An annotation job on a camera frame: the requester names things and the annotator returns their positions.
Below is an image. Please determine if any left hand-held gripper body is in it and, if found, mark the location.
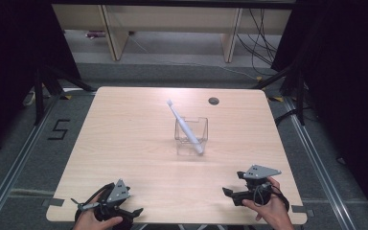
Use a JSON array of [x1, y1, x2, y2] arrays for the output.
[[94, 178, 132, 230]]

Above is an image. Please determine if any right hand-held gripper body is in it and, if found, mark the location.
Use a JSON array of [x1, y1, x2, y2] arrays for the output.
[[232, 164, 283, 207]]

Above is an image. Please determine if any clear plastic cup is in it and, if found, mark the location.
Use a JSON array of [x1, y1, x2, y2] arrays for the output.
[[173, 116, 209, 157]]

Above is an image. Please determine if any white electric toothbrush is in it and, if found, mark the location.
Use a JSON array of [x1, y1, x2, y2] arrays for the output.
[[166, 99, 205, 155]]

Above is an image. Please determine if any person's left hand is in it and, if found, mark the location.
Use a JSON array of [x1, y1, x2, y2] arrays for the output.
[[72, 193, 125, 230]]

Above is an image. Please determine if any person's right hand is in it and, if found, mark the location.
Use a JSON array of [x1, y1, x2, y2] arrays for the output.
[[241, 176, 295, 230]]

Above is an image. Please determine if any grey tape strip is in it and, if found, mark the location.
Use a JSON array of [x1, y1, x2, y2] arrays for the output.
[[41, 197, 66, 208], [291, 204, 315, 219]]

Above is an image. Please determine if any black metal stand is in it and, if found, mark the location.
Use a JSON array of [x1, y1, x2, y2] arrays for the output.
[[251, 63, 307, 127], [33, 63, 98, 127]]

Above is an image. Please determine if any black curtain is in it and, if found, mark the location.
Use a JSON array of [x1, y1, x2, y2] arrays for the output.
[[0, 0, 81, 162], [270, 0, 368, 219]]

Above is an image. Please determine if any small pink object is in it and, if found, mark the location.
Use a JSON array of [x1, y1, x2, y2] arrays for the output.
[[84, 30, 107, 40]]

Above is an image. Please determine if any light wooden shelf unit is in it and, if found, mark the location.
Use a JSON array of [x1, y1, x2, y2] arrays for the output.
[[51, 3, 293, 63]]

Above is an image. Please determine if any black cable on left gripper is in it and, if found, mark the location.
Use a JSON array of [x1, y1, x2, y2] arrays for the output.
[[75, 182, 115, 221]]

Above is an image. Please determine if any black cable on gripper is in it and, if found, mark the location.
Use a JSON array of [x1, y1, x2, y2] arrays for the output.
[[75, 182, 115, 221], [254, 181, 291, 213]]

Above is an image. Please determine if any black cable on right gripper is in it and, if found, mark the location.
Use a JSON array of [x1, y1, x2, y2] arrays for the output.
[[254, 181, 291, 213]]

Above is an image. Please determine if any metal floor rail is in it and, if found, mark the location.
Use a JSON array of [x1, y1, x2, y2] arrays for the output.
[[0, 95, 62, 230], [283, 97, 359, 230]]

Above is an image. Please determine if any thick black floor cable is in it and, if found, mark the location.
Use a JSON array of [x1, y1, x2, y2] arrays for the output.
[[273, 107, 299, 127]]

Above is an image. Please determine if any bundle of black cables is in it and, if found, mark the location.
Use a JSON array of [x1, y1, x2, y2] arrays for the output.
[[235, 9, 283, 77]]

